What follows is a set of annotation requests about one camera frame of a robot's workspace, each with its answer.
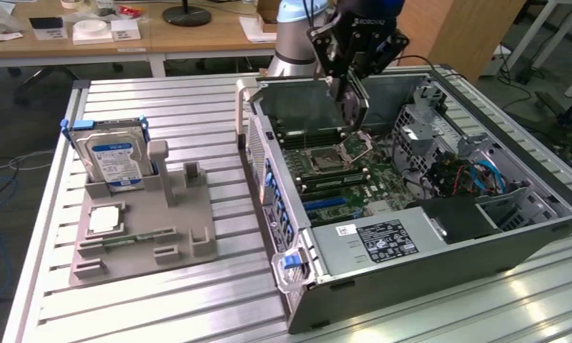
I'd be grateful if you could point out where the green RAM stick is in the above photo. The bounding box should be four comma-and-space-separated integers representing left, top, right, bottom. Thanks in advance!
99, 230, 159, 248

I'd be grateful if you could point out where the grey parts rack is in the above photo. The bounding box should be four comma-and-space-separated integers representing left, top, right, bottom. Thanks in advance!
68, 139, 219, 287

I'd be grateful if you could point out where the metal socket cover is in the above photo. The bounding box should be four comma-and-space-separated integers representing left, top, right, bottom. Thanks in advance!
337, 131, 376, 169

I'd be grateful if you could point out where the hard disk with blue carrier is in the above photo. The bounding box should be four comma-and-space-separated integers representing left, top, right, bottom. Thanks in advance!
59, 114, 149, 189

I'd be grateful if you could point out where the dark grey inner panel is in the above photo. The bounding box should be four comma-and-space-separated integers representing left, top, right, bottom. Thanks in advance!
252, 79, 344, 130

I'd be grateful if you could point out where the black plastic shroud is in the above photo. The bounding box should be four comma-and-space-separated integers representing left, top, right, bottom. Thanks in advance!
407, 196, 502, 246

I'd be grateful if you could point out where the grey power supply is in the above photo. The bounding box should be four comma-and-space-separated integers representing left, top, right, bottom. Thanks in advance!
309, 207, 447, 278

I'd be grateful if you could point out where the silver CPU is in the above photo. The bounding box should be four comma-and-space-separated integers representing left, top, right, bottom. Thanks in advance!
85, 206, 124, 235

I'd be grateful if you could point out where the white booklet stack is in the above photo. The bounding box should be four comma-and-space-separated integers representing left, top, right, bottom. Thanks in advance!
239, 15, 279, 44

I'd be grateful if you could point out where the black cable over case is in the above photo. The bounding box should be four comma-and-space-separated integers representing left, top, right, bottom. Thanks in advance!
394, 54, 463, 81

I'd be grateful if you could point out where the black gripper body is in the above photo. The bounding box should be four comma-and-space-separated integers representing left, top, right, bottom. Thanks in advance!
332, 0, 398, 74

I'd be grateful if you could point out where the black rear label sticker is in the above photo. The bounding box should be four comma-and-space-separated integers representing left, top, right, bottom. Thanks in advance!
264, 205, 283, 251

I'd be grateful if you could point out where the wooden cabinet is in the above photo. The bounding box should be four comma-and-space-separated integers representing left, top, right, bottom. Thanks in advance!
395, 0, 528, 84

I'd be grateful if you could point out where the white box with black top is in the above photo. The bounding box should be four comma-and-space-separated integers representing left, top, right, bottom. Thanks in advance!
28, 16, 69, 41

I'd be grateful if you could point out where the black chair base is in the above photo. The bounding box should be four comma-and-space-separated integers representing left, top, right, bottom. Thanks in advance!
8, 64, 77, 106

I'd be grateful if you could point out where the wooden desk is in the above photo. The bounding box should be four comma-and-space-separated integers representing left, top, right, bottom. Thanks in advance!
149, 0, 280, 78
0, 0, 152, 78

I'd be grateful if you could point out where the blue expansion slot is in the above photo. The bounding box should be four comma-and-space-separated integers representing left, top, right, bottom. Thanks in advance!
303, 197, 343, 212

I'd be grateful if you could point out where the red wire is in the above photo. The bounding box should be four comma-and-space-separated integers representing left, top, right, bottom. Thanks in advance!
450, 162, 474, 196

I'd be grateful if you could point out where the blue floor cable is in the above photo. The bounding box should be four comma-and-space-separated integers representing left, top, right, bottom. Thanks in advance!
0, 167, 23, 308

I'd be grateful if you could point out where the green motherboard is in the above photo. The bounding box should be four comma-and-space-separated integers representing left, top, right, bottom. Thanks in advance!
273, 121, 426, 229

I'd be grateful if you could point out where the grey floor cable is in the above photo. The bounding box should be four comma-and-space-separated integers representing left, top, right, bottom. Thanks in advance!
0, 148, 56, 172

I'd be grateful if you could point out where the black equipment base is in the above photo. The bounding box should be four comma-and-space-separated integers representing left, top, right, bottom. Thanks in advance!
534, 91, 572, 158

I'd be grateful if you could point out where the perforated metal disk bay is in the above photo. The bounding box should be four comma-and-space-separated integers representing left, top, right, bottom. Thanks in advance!
391, 103, 463, 169

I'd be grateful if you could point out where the open metal disk bay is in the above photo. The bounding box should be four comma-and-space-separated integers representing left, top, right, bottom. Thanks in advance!
474, 185, 559, 233

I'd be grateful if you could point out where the black round lamp base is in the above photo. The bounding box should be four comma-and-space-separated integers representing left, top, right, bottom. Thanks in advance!
161, 0, 213, 28

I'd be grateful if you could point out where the CPU socket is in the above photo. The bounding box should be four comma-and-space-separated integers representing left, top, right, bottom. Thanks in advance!
304, 144, 349, 176

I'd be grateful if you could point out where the black power supply label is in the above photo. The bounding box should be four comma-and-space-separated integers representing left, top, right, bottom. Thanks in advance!
356, 218, 419, 264

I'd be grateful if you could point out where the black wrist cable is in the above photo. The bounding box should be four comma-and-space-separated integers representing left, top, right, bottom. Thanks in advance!
300, 0, 316, 29

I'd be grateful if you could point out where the brown cardboard box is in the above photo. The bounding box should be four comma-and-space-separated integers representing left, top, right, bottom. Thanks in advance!
256, 0, 283, 25

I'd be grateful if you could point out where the plain white box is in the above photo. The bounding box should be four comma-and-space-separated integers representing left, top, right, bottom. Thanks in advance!
109, 19, 143, 41

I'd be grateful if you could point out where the blue wire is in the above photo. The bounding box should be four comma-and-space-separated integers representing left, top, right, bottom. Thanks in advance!
474, 160, 507, 196

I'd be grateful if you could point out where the open PC case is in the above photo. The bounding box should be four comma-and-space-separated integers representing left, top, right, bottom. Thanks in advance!
236, 64, 572, 335

